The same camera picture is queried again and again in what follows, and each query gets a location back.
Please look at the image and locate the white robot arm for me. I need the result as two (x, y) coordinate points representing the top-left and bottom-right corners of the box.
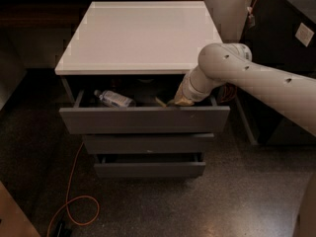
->
(175, 43), (316, 237)

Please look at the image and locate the white label on cabinet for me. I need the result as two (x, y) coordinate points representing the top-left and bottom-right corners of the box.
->
(295, 23), (315, 46)

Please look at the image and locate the orange cable on floor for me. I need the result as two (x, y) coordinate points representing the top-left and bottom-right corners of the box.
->
(45, 141), (101, 237)

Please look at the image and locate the grey top drawer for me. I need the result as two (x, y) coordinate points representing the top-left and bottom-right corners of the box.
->
(58, 76), (231, 135)

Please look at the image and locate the dark wooden shelf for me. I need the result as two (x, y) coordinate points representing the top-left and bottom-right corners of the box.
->
(0, 0), (202, 29)

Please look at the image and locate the grey middle drawer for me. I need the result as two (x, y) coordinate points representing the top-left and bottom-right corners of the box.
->
(83, 133), (214, 154)

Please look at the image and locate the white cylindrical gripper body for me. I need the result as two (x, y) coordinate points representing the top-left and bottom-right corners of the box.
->
(181, 66), (221, 103)

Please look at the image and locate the cardboard box corner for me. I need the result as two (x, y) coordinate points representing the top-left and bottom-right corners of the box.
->
(0, 182), (40, 237)

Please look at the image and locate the black plug on floor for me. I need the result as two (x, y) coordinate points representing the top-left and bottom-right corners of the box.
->
(52, 220), (72, 237)

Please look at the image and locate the clear plastic water bottle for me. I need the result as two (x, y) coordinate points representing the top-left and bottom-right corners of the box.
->
(94, 90), (136, 108)

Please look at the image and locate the green yellow sponge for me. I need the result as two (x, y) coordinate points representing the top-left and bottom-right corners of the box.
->
(155, 97), (176, 108)

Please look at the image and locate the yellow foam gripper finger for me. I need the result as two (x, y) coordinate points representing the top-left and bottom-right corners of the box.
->
(174, 84), (194, 107)

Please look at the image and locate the grey bottom drawer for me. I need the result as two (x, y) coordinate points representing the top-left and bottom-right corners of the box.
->
(94, 153), (205, 178)

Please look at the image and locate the grey drawer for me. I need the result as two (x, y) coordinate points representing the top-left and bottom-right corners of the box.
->
(94, 153), (205, 178)
(58, 76), (231, 135)
(83, 133), (214, 154)

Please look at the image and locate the grey drawer cabinet white top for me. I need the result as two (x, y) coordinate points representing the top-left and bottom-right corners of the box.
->
(54, 0), (225, 180)

